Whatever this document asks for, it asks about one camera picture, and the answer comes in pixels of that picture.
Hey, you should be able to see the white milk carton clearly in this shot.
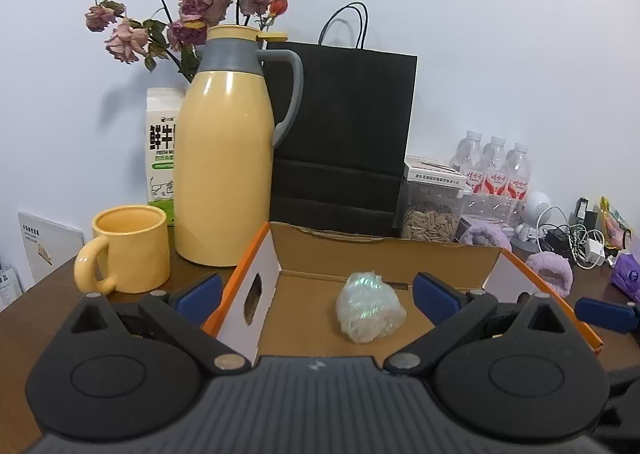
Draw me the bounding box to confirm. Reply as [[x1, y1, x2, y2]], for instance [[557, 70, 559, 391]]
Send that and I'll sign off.
[[146, 87, 187, 227]]

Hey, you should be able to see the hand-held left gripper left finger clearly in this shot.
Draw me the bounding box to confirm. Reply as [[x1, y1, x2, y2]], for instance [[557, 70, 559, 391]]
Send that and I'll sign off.
[[70, 273, 251, 376]]

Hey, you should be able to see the white desk calendar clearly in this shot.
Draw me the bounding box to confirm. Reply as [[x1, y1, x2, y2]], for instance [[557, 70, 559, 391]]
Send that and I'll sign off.
[[17, 208, 86, 287]]

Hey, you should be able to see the small black device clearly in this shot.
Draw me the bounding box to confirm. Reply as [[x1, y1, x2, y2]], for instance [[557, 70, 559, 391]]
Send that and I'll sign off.
[[575, 197, 598, 230]]

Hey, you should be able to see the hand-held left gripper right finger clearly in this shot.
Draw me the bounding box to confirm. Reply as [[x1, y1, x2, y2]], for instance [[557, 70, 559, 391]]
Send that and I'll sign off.
[[382, 271, 571, 377]]

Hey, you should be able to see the orange-edged cardboard box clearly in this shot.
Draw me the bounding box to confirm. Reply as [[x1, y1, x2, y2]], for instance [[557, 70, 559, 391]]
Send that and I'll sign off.
[[202, 221, 603, 370]]

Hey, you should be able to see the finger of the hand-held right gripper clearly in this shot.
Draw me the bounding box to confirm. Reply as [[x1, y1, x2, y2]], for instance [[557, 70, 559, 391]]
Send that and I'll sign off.
[[574, 298, 640, 334]]

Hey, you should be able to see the purple fluffy headband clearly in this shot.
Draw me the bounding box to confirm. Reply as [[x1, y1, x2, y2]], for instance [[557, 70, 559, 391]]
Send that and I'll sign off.
[[459, 220, 513, 252], [526, 252, 574, 296]]

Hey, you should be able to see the black paper bag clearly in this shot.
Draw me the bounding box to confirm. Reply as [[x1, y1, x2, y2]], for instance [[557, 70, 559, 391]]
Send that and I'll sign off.
[[263, 2, 418, 239]]

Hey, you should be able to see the dried rose bouquet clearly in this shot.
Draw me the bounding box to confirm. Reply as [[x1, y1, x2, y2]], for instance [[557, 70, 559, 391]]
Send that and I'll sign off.
[[84, 0, 289, 83]]

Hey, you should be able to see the yellow thermos jug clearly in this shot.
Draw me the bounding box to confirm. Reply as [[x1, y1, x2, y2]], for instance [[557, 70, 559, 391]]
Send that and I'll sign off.
[[173, 25, 304, 267]]

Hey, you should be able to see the clear seed container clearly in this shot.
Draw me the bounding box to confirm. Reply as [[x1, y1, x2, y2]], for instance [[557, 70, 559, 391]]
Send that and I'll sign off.
[[401, 155, 472, 243]]

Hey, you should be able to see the black power adapter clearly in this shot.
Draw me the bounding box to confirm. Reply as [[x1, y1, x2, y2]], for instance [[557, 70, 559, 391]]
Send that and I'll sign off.
[[542, 229, 571, 255]]

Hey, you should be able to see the yellow mug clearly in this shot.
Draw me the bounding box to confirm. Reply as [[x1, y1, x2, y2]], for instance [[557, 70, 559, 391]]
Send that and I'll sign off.
[[73, 205, 172, 296]]

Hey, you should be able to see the iridescent plastic wrap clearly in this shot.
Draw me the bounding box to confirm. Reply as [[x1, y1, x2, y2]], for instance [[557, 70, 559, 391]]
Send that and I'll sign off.
[[336, 271, 408, 345]]

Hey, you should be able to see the white charger with cable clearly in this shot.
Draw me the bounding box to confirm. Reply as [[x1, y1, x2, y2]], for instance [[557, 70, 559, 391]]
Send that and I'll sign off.
[[575, 229, 608, 270]]

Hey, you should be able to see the white paper box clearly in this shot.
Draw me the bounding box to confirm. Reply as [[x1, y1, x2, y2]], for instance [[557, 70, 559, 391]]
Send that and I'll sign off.
[[0, 259, 23, 310]]

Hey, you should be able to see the small white fan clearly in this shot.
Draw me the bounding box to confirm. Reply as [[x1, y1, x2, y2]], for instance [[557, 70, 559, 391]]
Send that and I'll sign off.
[[515, 190, 552, 242]]

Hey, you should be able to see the clear water bottle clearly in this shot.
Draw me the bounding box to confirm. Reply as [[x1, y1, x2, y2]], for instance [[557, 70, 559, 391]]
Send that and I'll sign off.
[[505, 142, 532, 202], [450, 130, 485, 187], [480, 135, 510, 197]]

